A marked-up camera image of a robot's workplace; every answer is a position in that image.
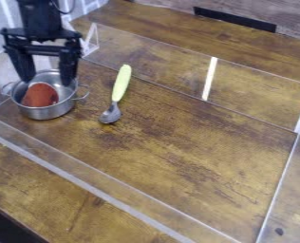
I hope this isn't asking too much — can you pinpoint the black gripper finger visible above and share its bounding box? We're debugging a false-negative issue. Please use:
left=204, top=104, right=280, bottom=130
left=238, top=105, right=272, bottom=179
left=6, top=47, right=37, bottom=83
left=59, top=48, right=79, bottom=86

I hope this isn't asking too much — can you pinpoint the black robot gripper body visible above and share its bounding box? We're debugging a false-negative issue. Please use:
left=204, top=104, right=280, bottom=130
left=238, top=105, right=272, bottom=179
left=0, top=0, right=82, bottom=59

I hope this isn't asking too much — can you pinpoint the red toy mushroom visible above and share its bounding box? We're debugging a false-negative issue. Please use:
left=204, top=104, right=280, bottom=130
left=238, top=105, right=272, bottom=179
left=21, top=83, right=59, bottom=107

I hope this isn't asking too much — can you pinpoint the small silver pot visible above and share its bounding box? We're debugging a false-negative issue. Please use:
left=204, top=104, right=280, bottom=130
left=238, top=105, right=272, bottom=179
left=2, top=69, right=90, bottom=121

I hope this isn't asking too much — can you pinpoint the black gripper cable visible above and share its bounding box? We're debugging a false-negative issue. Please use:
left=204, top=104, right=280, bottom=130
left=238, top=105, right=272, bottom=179
left=49, top=0, right=77, bottom=15

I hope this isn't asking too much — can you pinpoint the spoon with yellow-green handle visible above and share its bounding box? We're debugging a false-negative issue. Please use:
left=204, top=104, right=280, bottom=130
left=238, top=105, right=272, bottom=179
left=99, top=65, right=133, bottom=123

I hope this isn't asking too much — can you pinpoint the black bar on wall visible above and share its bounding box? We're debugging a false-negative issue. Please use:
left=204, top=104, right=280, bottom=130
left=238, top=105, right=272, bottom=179
left=193, top=7, right=277, bottom=33

